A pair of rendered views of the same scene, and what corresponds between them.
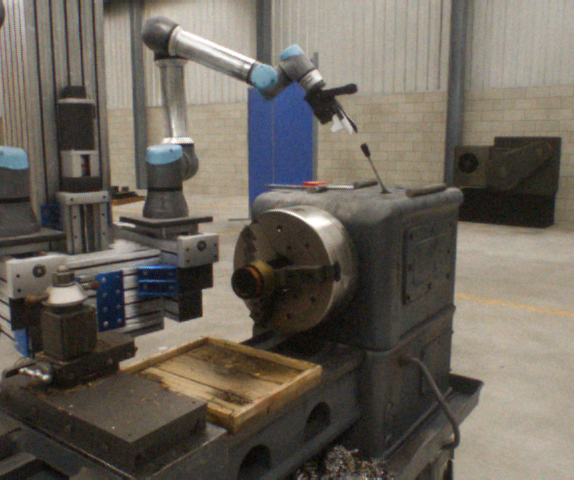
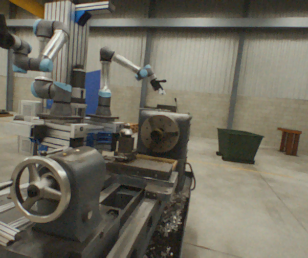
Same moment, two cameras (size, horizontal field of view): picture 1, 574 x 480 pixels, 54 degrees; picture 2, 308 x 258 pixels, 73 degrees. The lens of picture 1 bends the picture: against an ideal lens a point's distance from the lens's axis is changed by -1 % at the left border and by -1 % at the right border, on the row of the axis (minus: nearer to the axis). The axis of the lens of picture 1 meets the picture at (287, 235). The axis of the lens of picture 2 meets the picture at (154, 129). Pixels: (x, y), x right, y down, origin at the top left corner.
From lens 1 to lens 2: 0.75 m
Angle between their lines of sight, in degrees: 23
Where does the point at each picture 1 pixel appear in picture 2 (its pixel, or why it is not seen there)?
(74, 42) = (79, 49)
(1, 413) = not seen: hidden behind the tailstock
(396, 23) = not seen: hidden behind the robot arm
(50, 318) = (124, 138)
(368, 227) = (182, 122)
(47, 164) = not seen: hidden behind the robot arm
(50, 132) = (68, 80)
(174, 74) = (107, 67)
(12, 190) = (67, 99)
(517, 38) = (164, 72)
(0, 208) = (63, 105)
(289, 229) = (163, 120)
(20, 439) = (114, 178)
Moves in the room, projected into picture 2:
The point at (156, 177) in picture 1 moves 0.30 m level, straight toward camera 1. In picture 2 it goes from (103, 101) to (118, 103)
